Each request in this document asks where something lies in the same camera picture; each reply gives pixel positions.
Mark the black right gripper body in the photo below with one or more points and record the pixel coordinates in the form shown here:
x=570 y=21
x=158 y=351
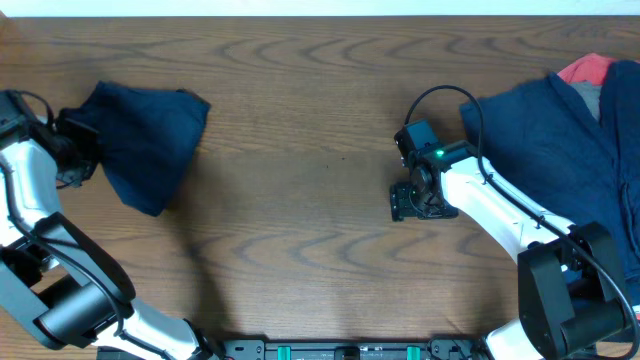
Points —
x=410 y=201

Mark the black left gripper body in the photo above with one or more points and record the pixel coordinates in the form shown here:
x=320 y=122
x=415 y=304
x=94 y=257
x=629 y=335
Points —
x=81 y=149

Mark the navy blue shorts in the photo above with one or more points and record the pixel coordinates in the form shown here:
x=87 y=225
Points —
x=146 y=139

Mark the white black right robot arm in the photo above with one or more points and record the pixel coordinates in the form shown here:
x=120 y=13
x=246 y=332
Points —
x=570 y=291

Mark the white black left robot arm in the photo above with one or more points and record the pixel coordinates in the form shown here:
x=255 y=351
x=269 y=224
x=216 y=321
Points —
x=56 y=282

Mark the navy blue clothes pile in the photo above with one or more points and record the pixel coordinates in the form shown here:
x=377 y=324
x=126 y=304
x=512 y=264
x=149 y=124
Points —
x=541 y=137

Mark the grey garment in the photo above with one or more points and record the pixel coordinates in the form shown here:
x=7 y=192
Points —
x=591 y=96

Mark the red garment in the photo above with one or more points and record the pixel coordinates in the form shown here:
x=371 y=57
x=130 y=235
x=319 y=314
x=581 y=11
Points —
x=591 y=68

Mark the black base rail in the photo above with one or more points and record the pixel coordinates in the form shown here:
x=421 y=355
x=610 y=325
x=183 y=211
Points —
x=443 y=348

